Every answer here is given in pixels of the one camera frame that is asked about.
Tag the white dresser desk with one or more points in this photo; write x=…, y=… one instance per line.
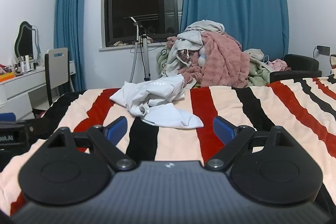
x=24, y=95

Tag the pink fluffy blanket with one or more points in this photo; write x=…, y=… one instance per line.
x=221, y=62

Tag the silver tripod stand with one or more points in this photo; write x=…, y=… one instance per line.
x=141, y=43

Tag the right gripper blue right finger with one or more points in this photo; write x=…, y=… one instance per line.
x=224, y=130

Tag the wavy black mirror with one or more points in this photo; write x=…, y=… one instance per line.
x=27, y=42

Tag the black armchair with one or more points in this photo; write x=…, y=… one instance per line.
x=300, y=67

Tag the left blue curtain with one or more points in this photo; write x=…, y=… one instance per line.
x=69, y=33

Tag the black wall socket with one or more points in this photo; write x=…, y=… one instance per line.
x=323, y=50

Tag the striped fleece bed blanket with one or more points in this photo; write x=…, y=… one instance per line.
x=305, y=108

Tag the pink garment on armchair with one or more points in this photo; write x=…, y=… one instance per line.
x=278, y=65

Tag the orange box on desk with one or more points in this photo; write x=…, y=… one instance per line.
x=7, y=76

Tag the white t-shirt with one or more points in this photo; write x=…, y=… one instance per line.
x=152, y=101

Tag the grey black chair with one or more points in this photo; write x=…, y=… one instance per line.
x=57, y=70

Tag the light green blanket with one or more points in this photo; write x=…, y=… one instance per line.
x=259, y=67

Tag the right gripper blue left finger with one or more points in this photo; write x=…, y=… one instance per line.
x=116, y=130

